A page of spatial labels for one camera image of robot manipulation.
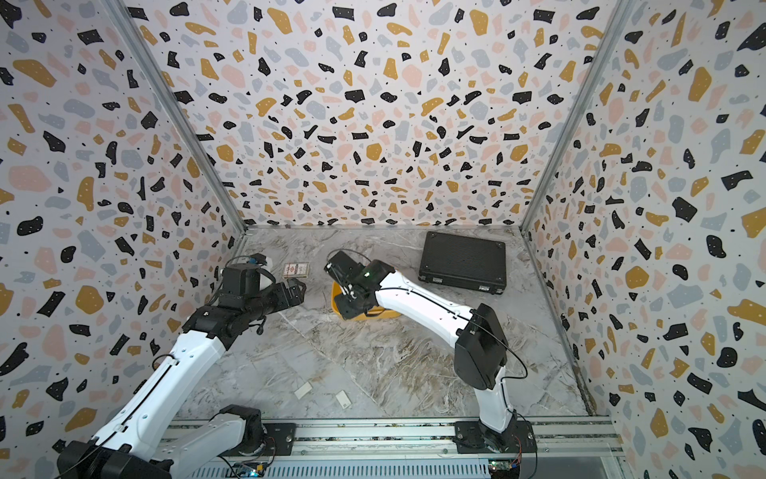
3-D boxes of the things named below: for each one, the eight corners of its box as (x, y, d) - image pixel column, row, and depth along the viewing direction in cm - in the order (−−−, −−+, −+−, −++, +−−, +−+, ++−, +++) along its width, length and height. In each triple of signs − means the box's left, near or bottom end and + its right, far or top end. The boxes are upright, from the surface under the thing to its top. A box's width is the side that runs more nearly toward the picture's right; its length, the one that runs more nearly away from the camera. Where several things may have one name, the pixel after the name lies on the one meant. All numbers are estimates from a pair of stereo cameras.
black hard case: (417, 284, 107) (418, 273, 102) (426, 237, 122) (428, 225, 117) (502, 298, 104) (507, 287, 99) (501, 248, 119) (505, 236, 114)
